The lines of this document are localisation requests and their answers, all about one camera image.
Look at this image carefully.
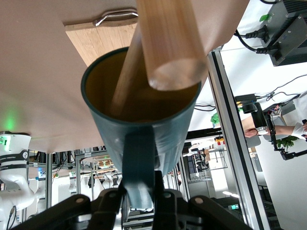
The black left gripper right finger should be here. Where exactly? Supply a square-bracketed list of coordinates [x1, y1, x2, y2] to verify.
[153, 170, 183, 230]

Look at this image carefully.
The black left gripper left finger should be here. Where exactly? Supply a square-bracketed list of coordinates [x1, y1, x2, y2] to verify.
[91, 181, 131, 230]

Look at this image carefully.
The bamboo cutting board, metal handle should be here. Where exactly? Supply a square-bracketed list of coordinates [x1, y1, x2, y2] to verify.
[64, 9, 144, 70]

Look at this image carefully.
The wooden mug rack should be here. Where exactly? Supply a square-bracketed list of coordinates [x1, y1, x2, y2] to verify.
[110, 0, 208, 117]

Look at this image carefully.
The black power supply box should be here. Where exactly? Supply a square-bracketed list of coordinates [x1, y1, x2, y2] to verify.
[260, 0, 307, 68]

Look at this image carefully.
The aluminium frame rail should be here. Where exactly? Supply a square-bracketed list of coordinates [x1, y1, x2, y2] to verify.
[208, 46, 273, 230]

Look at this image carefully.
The black power cable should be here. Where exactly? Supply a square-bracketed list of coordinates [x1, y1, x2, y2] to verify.
[234, 23, 271, 40]
[236, 35, 282, 57]

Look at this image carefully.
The green potted plant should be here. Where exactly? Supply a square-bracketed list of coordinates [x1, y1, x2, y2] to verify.
[276, 135, 299, 149]

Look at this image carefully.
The person forearm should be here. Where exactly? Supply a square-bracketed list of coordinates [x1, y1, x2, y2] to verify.
[273, 124, 307, 138]

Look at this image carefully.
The teal cup with yellow inside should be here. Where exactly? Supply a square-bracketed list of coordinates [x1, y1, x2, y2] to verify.
[80, 46, 202, 212]

